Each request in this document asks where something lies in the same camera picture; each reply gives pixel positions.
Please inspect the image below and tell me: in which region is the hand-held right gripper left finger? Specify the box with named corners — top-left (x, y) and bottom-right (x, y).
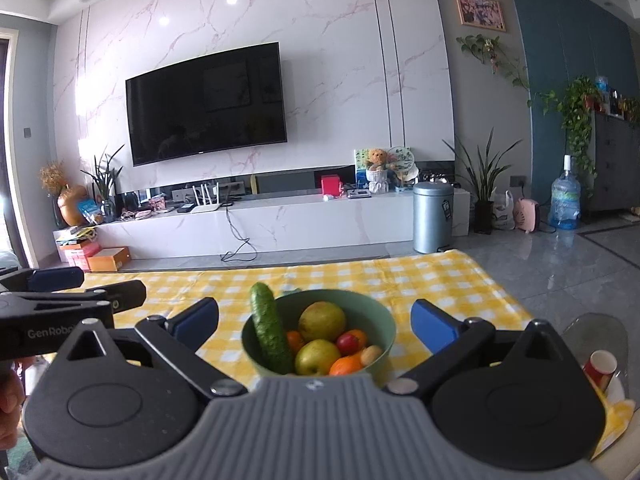
top-left (52, 297), bottom-right (248, 398)

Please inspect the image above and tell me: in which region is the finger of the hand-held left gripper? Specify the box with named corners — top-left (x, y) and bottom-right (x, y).
top-left (0, 280), bottom-right (147, 317)
top-left (0, 266), bottom-right (85, 292)

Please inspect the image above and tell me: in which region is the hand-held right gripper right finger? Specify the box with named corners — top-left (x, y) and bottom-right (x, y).
top-left (387, 298), bottom-right (586, 396)

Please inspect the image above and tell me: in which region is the green colander bowl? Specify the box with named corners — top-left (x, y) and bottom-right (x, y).
top-left (241, 288), bottom-right (397, 378)

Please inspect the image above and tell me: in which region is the green cucumber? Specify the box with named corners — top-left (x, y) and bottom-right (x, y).
top-left (250, 282), bottom-right (295, 375)

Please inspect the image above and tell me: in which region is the red cherry tomato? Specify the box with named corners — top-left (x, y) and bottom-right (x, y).
top-left (336, 332), bottom-right (366, 357)

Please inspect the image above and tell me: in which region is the speckled brownish pear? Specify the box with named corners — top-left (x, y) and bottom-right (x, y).
top-left (299, 301), bottom-right (347, 343)

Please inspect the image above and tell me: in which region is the yellow-green pear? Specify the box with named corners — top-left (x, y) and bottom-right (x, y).
top-left (295, 339), bottom-right (342, 377)

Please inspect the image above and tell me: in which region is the person's left hand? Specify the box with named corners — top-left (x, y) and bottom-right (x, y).
top-left (0, 365), bottom-right (27, 441)

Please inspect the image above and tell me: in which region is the red and white box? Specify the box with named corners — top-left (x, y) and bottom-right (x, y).
top-left (57, 240), bottom-right (103, 271)

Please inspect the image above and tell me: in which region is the pile of books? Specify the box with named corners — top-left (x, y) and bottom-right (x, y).
top-left (55, 226), bottom-right (98, 248)

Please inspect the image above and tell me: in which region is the yellow checked tablecloth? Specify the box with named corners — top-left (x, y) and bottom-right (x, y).
top-left (52, 249), bottom-right (637, 461)

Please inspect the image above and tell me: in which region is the orange cardboard box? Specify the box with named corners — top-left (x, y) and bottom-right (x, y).
top-left (86, 246), bottom-right (132, 272)

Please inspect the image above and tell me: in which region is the gold vase with dried flowers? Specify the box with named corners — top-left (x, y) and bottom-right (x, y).
top-left (39, 160), bottom-right (88, 228)

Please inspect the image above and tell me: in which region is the silver pedal trash can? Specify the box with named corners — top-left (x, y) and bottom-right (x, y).
top-left (413, 181), bottom-right (455, 255)

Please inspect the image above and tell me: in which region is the green plant in glass vase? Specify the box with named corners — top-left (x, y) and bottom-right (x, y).
top-left (80, 144), bottom-right (126, 223)

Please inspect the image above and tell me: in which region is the white router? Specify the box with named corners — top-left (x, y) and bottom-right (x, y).
top-left (192, 184), bottom-right (222, 213)

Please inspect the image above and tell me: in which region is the white plastic bag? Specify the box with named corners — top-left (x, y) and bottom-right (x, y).
top-left (491, 190), bottom-right (516, 231)

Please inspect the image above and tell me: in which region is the long-leaved potted plant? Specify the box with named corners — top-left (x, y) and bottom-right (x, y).
top-left (442, 127), bottom-right (523, 235)

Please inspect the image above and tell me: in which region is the pink heater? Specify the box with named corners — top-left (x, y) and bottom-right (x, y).
top-left (515, 197), bottom-right (542, 233)

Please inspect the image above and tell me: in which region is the white marble television console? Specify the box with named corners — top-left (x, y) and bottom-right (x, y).
top-left (92, 187), bottom-right (473, 261)

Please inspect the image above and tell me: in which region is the round hand fan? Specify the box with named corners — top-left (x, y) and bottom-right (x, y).
top-left (389, 146), bottom-right (416, 181)

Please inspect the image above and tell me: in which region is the red paper cup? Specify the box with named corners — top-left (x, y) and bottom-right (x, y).
top-left (582, 350), bottom-right (618, 391)

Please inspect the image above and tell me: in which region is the brown teddy bear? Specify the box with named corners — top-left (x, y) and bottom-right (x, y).
top-left (365, 147), bottom-right (391, 171)

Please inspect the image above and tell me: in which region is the blue water jug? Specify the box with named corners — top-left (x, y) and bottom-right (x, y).
top-left (550, 155), bottom-right (582, 230)

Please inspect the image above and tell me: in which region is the dark grey cabinet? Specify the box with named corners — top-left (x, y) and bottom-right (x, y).
top-left (585, 110), bottom-right (640, 221)

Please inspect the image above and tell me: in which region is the trailing ivy plant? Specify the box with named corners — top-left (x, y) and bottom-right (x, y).
top-left (537, 75), bottom-right (603, 196)

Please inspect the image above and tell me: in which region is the hanging green plant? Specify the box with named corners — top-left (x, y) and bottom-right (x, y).
top-left (456, 34), bottom-right (532, 107)

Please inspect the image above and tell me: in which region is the black power cable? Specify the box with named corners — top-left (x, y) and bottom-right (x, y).
top-left (220, 207), bottom-right (258, 263)

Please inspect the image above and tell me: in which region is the black wall television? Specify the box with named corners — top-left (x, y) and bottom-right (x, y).
top-left (125, 41), bottom-right (288, 167)

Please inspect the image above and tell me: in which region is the framed wall picture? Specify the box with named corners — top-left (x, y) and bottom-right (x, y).
top-left (455, 0), bottom-right (507, 32)

